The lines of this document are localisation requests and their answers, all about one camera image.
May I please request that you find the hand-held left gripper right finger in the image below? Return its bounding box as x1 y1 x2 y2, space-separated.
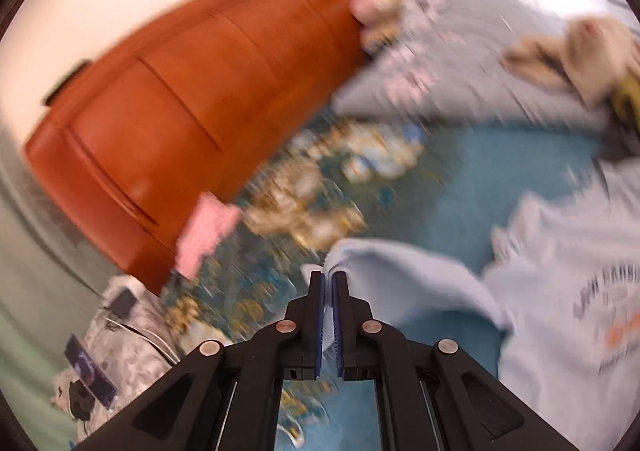
331 272 576 451

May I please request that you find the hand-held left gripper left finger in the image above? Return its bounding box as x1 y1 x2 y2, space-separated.
75 271 327 451

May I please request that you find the light blue shirt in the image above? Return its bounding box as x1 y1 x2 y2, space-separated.
300 166 640 451

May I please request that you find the pink knit cloth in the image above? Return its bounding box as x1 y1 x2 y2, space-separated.
174 193 242 279

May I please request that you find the small black device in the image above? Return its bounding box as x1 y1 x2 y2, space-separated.
111 290 137 318

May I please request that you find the dark blue box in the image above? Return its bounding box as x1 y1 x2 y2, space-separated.
65 335 118 407

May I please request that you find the black round gadget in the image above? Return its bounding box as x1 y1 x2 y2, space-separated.
67 381 96 419

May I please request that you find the orange wooden headboard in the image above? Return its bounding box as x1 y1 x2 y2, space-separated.
24 0 378 297

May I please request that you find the pink cartoon print pillow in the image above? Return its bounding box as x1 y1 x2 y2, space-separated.
362 23 401 56

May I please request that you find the light blue floral duvet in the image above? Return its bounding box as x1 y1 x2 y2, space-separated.
332 0 616 132

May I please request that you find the plain pink pillow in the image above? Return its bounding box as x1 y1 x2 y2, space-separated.
350 0 406 26

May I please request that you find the dark grey garment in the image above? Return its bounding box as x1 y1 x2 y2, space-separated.
597 121 640 164

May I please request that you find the olive green knit sweater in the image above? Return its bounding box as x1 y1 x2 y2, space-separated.
612 81 640 124

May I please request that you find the beige sweater with red letters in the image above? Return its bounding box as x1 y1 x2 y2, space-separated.
500 16 640 106

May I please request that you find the white cable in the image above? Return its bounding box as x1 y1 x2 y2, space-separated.
107 316 178 362

